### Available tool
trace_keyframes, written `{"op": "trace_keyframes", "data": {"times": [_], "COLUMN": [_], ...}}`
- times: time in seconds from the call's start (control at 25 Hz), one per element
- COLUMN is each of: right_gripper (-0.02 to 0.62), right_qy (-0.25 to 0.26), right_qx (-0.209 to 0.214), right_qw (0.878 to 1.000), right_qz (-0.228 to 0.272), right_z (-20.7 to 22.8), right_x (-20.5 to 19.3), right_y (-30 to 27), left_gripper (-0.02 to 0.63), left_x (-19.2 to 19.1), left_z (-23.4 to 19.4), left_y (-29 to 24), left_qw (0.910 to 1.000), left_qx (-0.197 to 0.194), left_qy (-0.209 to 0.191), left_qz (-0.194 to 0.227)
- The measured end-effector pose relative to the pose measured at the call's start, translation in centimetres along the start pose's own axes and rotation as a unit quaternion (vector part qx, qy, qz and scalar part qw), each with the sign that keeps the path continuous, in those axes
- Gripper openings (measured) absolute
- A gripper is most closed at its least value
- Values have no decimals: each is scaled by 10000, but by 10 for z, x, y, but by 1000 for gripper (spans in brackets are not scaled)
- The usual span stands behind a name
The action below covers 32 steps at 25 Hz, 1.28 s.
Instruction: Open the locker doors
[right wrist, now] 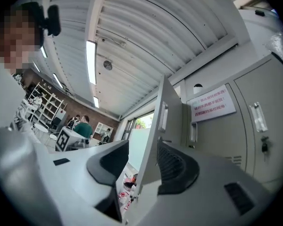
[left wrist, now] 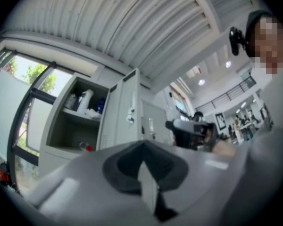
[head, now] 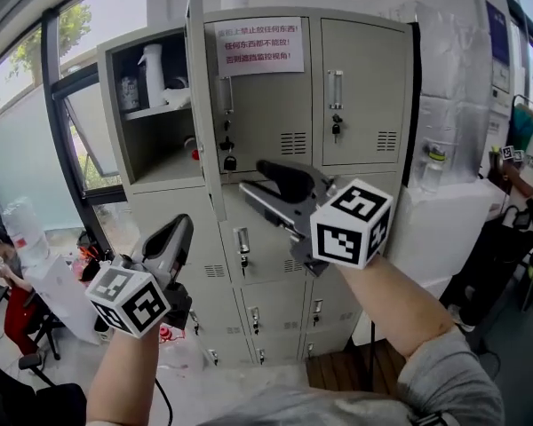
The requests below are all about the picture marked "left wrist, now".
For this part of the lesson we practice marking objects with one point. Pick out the blue bottle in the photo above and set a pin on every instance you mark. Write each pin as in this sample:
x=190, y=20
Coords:
x=101, y=105

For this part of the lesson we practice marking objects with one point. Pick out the white plastic jug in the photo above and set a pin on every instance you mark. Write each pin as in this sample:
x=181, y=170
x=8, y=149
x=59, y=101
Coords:
x=85, y=101

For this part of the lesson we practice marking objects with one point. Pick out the grey metal locker cabinet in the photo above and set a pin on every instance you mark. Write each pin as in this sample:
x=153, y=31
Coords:
x=61, y=135

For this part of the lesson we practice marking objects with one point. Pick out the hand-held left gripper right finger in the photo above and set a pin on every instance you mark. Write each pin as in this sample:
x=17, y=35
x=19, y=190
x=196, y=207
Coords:
x=198, y=185

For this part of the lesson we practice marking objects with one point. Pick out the black balcony railing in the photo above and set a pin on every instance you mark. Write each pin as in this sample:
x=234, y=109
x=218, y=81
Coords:
x=226, y=94

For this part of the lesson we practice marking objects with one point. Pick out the grey locker door with vents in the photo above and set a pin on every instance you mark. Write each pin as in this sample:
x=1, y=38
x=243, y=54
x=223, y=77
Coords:
x=108, y=121

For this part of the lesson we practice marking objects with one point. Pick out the black framed window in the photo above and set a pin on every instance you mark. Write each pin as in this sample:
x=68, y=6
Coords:
x=26, y=98

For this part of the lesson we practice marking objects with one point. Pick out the white crumpled cloth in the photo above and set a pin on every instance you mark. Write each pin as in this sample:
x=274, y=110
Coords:
x=93, y=114

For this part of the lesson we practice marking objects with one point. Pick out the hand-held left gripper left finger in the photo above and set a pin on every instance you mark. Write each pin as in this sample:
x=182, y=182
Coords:
x=85, y=196

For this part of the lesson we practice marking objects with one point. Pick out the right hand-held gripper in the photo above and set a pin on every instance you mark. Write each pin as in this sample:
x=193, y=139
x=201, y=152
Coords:
x=195, y=138

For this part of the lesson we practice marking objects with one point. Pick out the black and white wall poster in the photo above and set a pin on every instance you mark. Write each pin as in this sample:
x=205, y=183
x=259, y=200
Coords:
x=220, y=121

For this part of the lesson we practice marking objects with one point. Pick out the clear bottle with red cap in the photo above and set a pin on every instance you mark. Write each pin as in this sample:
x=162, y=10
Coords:
x=85, y=147

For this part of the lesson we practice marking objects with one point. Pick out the person's torso in grey shirt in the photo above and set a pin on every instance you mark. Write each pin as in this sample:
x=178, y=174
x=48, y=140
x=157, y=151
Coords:
x=268, y=163

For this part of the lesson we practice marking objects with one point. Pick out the red object by window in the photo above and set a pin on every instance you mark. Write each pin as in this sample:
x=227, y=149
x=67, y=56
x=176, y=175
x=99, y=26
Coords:
x=4, y=174

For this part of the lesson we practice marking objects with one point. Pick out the round ceiling light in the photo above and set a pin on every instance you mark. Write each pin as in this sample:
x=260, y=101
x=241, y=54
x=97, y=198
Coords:
x=228, y=64
x=201, y=82

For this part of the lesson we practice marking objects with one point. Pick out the person's right hand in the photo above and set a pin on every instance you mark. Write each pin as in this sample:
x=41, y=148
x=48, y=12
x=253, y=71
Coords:
x=225, y=148

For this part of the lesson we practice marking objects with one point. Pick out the person's head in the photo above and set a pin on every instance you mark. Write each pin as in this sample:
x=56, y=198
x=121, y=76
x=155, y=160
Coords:
x=264, y=36

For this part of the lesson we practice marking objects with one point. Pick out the clear plastic bag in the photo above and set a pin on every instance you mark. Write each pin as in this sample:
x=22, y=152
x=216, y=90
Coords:
x=70, y=101

